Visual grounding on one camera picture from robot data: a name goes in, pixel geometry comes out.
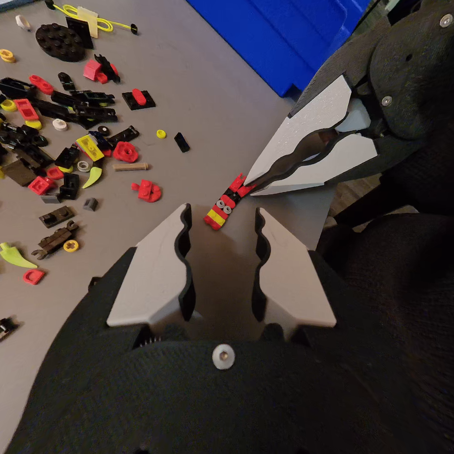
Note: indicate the red black yellow lego assembly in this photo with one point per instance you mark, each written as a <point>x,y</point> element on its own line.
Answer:
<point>225,209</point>

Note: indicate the pile of loose lego pieces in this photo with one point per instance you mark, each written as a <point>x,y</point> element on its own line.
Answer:
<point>58,42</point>

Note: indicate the lego instruction booklet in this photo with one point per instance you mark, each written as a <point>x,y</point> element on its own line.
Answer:
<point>10,3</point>

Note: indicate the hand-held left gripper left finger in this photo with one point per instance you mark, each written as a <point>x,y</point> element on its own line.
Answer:
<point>152,280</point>

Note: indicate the blue plastic bin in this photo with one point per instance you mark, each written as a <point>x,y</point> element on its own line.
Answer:
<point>283,39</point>

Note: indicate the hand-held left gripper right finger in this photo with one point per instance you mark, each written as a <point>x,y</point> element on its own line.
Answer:
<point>294,280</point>

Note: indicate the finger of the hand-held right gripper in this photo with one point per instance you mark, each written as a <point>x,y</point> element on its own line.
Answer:
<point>312,113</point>
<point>330,163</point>

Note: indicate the person's black knit sweater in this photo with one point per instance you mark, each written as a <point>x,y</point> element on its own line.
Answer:
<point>390,266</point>

